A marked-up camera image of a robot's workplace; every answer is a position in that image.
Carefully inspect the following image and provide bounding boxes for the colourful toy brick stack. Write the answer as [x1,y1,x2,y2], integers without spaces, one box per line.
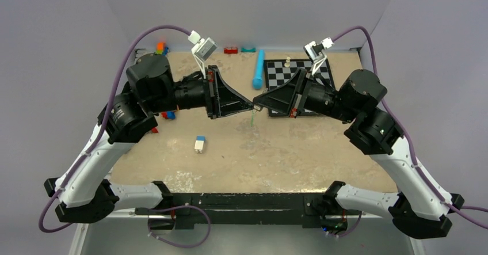
[161,111,176,120]

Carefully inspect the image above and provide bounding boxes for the white chess pawn far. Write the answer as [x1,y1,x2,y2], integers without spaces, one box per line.
[284,57,291,68]

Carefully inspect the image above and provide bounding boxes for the aluminium frame rail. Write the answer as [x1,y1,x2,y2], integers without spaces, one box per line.
[68,208,135,255]

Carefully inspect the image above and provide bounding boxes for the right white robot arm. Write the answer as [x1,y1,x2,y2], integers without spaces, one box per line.
[253,68,464,239]

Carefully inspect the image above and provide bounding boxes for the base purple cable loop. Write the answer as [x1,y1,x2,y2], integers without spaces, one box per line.
[146,203,212,249]

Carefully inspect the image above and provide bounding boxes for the teal toy piece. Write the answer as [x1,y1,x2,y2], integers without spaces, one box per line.
[241,46,256,53]

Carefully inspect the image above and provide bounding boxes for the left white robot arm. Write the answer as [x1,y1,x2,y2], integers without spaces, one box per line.
[44,54,253,223]

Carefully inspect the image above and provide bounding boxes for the white blue toy brick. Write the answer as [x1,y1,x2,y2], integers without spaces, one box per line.
[194,135,206,154]

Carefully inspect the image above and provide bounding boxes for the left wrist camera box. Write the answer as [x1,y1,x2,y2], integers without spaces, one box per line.
[188,31,218,78]

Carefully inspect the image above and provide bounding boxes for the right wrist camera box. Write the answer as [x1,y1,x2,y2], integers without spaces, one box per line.
[303,37,334,76]

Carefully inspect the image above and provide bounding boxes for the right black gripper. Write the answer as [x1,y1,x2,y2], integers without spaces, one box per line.
[253,67,358,123]

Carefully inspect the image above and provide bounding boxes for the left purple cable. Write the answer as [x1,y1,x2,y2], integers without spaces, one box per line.
[38,25,192,234]

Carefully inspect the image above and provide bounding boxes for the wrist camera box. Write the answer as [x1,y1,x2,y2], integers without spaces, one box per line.
[303,37,334,76]
[188,31,218,78]

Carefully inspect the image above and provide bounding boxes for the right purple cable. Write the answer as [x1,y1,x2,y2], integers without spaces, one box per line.
[331,26,488,230]

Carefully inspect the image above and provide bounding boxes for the blue orange toy car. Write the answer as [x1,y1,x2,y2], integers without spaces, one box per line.
[155,42,169,55]

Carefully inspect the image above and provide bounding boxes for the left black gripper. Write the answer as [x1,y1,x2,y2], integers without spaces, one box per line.
[147,64,253,119]

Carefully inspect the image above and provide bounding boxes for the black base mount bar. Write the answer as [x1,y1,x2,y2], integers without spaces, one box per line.
[135,193,348,234]

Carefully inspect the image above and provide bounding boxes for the blue cylinder tool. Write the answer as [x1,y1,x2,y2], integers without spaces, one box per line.
[252,50,265,90]

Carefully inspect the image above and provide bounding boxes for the black white chessboard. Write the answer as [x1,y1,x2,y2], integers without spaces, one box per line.
[264,59,341,119]

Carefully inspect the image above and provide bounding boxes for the red toy brick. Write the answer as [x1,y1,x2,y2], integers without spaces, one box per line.
[224,47,239,54]

